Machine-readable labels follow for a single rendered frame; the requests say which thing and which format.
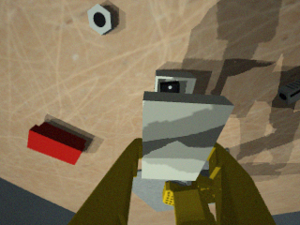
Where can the grey hex nut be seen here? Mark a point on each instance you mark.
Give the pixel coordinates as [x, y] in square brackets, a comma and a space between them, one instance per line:
[100, 19]

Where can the black usb stick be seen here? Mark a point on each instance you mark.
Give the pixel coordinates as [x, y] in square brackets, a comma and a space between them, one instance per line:
[170, 87]

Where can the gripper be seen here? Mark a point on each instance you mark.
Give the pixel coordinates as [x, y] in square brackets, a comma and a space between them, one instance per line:
[237, 199]

